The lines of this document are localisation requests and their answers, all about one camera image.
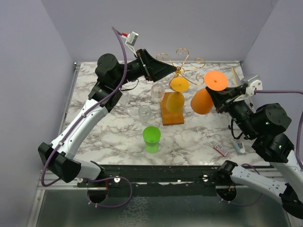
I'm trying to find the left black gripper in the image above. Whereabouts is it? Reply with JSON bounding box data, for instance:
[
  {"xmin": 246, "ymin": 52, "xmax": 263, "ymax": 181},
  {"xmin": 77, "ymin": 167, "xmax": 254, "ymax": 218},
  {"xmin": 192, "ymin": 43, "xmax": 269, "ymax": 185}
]
[{"xmin": 113, "ymin": 48, "xmax": 177, "ymax": 88}]

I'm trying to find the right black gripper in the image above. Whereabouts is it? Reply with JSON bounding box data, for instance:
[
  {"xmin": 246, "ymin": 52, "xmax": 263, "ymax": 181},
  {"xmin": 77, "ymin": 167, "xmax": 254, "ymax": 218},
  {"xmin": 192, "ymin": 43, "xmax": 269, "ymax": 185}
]
[{"xmin": 206, "ymin": 83, "xmax": 258, "ymax": 138}]

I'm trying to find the clear wine glass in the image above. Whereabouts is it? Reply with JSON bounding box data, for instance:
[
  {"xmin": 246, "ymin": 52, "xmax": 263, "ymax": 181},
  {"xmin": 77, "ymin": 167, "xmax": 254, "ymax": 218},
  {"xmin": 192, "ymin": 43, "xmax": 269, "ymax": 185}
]
[
  {"xmin": 120, "ymin": 91, "xmax": 131, "ymax": 113},
  {"xmin": 151, "ymin": 83, "xmax": 165, "ymax": 103}
]

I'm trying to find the orange plastic wine glass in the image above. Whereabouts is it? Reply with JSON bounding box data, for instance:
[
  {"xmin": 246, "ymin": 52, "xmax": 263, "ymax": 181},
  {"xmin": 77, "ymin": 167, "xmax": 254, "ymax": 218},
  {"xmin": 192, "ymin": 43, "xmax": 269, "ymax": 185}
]
[{"xmin": 190, "ymin": 70, "xmax": 229, "ymax": 115}]

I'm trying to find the yellow plastic wine glass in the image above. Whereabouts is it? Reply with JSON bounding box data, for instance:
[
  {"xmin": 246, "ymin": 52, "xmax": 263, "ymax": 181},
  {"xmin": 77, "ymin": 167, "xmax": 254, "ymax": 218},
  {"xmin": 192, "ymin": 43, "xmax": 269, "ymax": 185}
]
[{"xmin": 166, "ymin": 77, "xmax": 189, "ymax": 113}]

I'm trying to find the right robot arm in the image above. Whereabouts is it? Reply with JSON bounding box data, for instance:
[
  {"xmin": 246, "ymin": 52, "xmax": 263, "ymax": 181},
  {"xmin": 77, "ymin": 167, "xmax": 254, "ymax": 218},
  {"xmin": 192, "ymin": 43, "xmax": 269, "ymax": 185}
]
[{"xmin": 206, "ymin": 84, "xmax": 303, "ymax": 219}]

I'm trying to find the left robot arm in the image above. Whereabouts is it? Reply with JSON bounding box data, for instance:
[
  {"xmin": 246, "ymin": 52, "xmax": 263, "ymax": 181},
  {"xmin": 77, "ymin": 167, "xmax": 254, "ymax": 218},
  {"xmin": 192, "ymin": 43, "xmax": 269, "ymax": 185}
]
[{"xmin": 38, "ymin": 49, "xmax": 177, "ymax": 187}]

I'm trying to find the green plastic wine glass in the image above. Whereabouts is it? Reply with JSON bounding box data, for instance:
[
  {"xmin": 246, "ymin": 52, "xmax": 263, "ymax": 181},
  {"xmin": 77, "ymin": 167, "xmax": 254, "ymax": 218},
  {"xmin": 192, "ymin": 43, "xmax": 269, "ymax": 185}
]
[{"xmin": 143, "ymin": 126, "xmax": 161, "ymax": 153}]

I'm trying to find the black marker pen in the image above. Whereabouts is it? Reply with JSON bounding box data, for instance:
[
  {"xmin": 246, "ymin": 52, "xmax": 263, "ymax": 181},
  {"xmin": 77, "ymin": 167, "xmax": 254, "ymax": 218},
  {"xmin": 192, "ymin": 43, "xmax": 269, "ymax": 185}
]
[{"xmin": 228, "ymin": 119, "xmax": 232, "ymax": 130}]

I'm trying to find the clear glass tumbler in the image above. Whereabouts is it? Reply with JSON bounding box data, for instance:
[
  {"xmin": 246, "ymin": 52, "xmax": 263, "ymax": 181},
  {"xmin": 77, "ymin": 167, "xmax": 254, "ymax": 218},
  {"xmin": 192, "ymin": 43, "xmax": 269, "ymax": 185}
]
[{"xmin": 138, "ymin": 105, "xmax": 152, "ymax": 125}]

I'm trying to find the red white small box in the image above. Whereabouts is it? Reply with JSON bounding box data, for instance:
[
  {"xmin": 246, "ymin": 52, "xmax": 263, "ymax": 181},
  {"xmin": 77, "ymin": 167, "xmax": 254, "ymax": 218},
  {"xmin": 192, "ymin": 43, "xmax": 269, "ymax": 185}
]
[{"xmin": 214, "ymin": 142, "xmax": 228, "ymax": 157}]

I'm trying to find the blue white small object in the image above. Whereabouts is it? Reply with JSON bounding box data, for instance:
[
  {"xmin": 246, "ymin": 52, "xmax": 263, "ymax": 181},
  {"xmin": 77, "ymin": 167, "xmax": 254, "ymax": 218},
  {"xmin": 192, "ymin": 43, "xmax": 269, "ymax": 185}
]
[{"xmin": 232, "ymin": 141, "xmax": 246, "ymax": 155}]

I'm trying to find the gold wire wine glass rack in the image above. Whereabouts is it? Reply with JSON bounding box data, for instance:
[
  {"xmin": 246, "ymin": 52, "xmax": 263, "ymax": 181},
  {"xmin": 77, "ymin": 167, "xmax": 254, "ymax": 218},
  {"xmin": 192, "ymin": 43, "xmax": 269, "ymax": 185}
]
[{"xmin": 160, "ymin": 48, "xmax": 206, "ymax": 126}]

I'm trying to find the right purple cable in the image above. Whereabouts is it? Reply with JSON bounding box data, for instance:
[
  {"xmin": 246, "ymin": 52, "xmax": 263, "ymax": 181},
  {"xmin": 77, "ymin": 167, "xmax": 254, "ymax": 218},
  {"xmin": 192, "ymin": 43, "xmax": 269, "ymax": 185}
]
[{"xmin": 253, "ymin": 88, "xmax": 303, "ymax": 169}]

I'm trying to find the purple cable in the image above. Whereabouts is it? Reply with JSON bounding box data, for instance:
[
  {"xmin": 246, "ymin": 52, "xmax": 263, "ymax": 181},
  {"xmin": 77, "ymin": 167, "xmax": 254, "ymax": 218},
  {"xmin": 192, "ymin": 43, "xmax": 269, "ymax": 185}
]
[
  {"xmin": 253, "ymin": 88, "xmax": 303, "ymax": 169},
  {"xmin": 41, "ymin": 26, "xmax": 129, "ymax": 188}
]

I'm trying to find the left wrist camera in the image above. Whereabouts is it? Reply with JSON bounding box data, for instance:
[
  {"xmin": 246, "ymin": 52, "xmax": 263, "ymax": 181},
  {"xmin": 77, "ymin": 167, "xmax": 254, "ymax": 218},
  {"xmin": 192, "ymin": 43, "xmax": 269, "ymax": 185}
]
[{"xmin": 121, "ymin": 31, "xmax": 139, "ymax": 47}]

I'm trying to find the black mounting rail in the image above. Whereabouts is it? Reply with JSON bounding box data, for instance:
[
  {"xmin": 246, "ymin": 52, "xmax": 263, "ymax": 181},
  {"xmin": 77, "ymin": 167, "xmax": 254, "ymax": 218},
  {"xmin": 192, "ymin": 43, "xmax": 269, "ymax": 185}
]
[{"xmin": 75, "ymin": 164, "xmax": 244, "ymax": 197}]

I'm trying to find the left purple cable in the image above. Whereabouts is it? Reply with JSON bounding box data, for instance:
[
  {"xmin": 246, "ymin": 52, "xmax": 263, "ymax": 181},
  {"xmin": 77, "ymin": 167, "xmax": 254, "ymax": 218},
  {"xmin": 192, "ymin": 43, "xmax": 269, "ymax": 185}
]
[{"xmin": 41, "ymin": 26, "xmax": 129, "ymax": 188}]

